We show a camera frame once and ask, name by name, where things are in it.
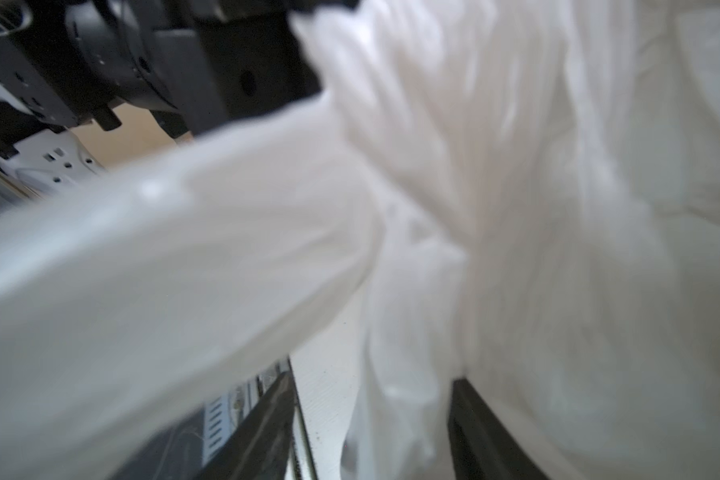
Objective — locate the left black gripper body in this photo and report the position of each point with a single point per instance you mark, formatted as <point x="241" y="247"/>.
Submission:
<point x="231" y="60"/>

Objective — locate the white plastic grocery bag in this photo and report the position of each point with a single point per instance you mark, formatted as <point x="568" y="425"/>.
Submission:
<point x="527" y="193"/>

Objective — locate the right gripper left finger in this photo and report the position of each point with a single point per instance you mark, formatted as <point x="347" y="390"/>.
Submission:
<point x="260" y="446"/>

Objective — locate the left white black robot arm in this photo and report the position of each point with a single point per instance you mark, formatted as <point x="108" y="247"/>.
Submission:
<point x="64" y="64"/>

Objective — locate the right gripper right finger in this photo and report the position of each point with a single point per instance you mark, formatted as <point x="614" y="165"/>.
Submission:
<point x="481" y="447"/>

